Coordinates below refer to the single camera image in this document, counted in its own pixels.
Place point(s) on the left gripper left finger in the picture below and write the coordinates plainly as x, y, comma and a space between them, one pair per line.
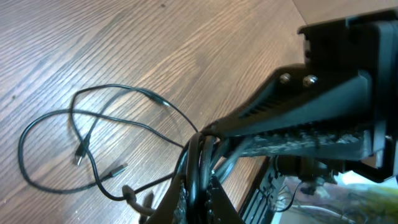
173, 207

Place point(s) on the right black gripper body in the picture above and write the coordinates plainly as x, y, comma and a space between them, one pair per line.
364, 43

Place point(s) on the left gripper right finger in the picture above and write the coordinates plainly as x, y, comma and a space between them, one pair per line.
218, 207

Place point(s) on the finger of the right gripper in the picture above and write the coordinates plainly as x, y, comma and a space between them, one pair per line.
295, 97
351, 143

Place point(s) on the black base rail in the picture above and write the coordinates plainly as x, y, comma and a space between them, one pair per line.
256, 208

